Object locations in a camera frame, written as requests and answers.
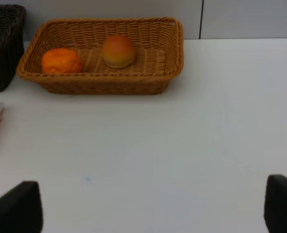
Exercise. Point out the red yellow peach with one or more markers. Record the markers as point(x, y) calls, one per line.
point(118, 51)

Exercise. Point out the dark brown wicker basket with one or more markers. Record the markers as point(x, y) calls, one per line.
point(12, 18)

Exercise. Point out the orange tangerine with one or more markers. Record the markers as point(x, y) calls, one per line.
point(61, 61)

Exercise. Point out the light brown wicker basket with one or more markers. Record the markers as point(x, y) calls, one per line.
point(159, 55)

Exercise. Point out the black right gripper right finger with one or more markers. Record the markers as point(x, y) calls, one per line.
point(275, 206)

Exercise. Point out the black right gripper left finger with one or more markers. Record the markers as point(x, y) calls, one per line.
point(21, 209)

